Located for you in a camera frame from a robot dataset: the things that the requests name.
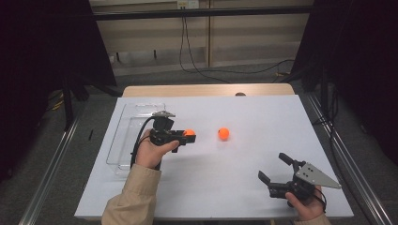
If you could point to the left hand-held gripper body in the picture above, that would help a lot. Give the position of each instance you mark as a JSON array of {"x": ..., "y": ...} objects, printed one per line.
[{"x": 162, "y": 136}]

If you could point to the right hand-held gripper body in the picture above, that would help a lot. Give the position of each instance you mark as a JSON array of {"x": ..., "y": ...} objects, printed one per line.
[{"x": 300, "y": 187}]

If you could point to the orange table tennis ball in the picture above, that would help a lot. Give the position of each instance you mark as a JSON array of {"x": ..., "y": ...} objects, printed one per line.
[
  {"x": 223, "y": 133},
  {"x": 189, "y": 132}
]

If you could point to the clear plastic box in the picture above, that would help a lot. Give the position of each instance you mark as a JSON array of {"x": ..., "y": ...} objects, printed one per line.
[{"x": 122, "y": 140}]

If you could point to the person's right hand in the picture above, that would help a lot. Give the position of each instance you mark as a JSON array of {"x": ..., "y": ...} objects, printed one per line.
[{"x": 308, "y": 207}]

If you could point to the person's left hand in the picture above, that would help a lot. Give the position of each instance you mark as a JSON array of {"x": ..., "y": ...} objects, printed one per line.
[{"x": 150, "y": 154}]

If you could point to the wooden table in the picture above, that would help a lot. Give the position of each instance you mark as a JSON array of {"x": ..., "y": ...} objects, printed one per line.
[{"x": 187, "y": 90}]

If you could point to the small black floor object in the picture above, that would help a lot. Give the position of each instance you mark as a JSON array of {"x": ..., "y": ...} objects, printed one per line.
[{"x": 90, "y": 134}]

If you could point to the black metal stand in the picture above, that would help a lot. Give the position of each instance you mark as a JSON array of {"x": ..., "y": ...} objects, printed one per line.
[{"x": 67, "y": 106}]

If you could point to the beige wooden cabinet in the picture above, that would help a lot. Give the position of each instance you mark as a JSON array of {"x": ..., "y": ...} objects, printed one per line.
[{"x": 250, "y": 34}]

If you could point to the black curtain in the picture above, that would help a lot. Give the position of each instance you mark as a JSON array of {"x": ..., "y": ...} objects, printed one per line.
[
  {"x": 369, "y": 62},
  {"x": 37, "y": 62}
]

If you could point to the black horizontal bar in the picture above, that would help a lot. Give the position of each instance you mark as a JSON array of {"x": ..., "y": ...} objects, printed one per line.
[{"x": 219, "y": 12}]

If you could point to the metal floor rail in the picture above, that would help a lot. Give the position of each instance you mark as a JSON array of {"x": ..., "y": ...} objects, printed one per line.
[
  {"x": 47, "y": 184},
  {"x": 345, "y": 156}
]

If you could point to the white wall socket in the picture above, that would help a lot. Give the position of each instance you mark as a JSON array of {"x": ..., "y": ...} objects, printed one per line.
[{"x": 187, "y": 4}]

